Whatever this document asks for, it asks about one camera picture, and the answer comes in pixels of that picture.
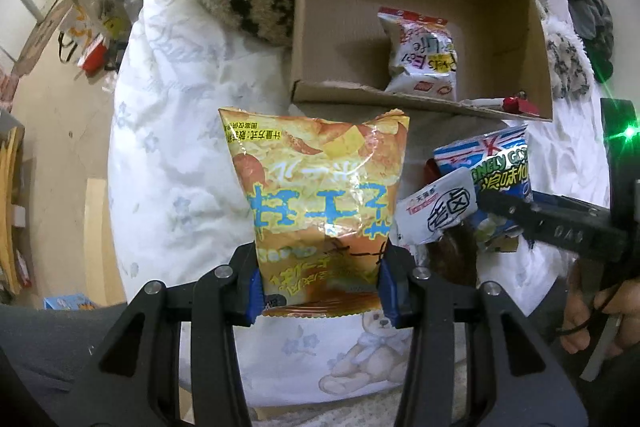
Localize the yellow white bag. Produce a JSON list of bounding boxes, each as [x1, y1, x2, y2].
[[57, 4, 98, 62]]

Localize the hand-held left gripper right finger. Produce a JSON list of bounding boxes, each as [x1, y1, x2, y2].
[[377, 246, 592, 427]]

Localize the blue white snack bag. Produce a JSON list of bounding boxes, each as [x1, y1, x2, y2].
[[432, 124, 533, 253]]

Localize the dark clothing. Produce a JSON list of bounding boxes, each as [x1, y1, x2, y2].
[[555, 0, 616, 82]]

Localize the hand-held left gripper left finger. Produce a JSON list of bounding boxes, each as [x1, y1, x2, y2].
[[69, 245, 262, 427]]

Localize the fuzzy patterned white blanket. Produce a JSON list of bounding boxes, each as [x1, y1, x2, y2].
[[542, 29, 598, 100]]

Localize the white-labelled brown snack packet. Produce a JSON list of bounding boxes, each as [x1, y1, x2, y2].
[[392, 168, 483, 290]]

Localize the person's right hand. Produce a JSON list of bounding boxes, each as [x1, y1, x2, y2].
[[560, 257, 640, 360]]

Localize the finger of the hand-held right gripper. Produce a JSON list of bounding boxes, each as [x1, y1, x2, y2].
[[474, 189, 630, 262], [530, 190, 614, 224]]

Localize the blue box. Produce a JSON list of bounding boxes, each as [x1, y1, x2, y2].
[[42, 294, 100, 311]]

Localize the person's dark trouser leg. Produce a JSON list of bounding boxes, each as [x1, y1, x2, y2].
[[0, 302, 131, 427]]

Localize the wooden boards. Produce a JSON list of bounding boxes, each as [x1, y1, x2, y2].
[[0, 124, 26, 295]]

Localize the white red-trimmed snack packet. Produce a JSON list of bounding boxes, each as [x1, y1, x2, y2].
[[377, 6, 458, 102]]

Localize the red bag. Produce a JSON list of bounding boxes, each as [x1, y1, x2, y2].
[[80, 36, 110, 75]]

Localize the red wrapped candy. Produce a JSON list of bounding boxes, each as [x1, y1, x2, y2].
[[501, 92, 533, 114]]

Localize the yellow chip bag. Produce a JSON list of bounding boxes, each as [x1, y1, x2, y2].
[[218, 107, 412, 319]]

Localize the white teddy bear bedsheet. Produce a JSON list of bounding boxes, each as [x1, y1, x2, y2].
[[106, 0, 631, 413]]

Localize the wooden plank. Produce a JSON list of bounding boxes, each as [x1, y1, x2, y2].
[[84, 177, 127, 308]]

